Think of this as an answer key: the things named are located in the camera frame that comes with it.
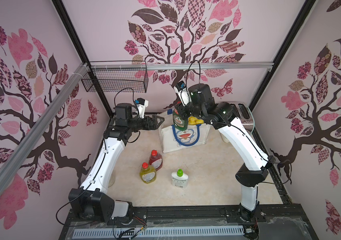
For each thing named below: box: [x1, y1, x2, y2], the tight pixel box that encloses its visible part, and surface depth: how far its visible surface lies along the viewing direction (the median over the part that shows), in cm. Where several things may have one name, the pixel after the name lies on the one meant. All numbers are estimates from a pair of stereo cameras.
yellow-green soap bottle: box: [139, 162, 157, 184], surface depth 79 cm
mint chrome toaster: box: [229, 101, 255, 136], surface depth 98 cm
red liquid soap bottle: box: [148, 149, 163, 172], surface depth 81 cm
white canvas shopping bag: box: [158, 109, 211, 153], surface depth 92 cm
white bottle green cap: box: [171, 168, 189, 189], surface depth 74 cm
